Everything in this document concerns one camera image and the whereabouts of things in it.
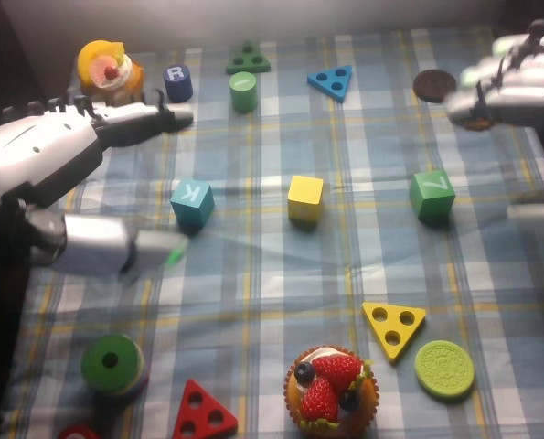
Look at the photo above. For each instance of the strawberry toy cupcake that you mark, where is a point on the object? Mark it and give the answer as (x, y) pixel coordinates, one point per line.
(331, 388)

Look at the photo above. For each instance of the green cylinder block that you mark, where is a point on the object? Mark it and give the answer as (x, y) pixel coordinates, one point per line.
(243, 96)

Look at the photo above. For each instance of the red triangle block with holes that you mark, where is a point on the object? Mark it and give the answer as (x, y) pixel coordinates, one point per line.
(201, 414)

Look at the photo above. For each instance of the teal K cube block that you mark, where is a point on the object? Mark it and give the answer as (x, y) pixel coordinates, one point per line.
(191, 210)

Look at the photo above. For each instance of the blue triangle block with holes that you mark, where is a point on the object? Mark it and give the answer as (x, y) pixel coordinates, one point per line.
(331, 79)

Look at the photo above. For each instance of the red cylinder block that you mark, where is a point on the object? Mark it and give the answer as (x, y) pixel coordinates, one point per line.
(77, 433)

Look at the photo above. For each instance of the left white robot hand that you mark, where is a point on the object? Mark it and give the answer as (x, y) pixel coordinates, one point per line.
(38, 146)

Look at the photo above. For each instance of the green sandwich toy cookie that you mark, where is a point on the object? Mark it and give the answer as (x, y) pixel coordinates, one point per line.
(445, 370)

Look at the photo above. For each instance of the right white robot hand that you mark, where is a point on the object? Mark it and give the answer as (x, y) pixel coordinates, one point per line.
(523, 91)

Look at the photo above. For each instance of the brown chocolate toy cookie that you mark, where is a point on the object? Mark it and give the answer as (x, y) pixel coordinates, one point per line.
(431, 86)

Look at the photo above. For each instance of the yellow triangle block with holes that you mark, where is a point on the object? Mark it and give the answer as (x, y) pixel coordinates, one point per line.
(392, 324)

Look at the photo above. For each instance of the blue plaid tablecloth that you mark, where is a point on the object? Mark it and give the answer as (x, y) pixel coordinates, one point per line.
(271, 274)

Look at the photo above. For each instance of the green cube block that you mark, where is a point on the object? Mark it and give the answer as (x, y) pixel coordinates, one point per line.
(431, 206)

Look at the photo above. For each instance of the yellow cube block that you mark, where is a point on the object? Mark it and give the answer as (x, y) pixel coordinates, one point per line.
(304, 192)

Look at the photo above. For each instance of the orange peach toy cupcake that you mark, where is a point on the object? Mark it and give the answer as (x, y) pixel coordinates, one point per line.
(102, 68)

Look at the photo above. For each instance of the green triangle block with holes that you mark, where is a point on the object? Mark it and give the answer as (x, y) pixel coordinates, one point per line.
(248, 68)

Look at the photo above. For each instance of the blue R cylinder block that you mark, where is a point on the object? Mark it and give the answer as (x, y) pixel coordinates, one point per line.
(178, 87)

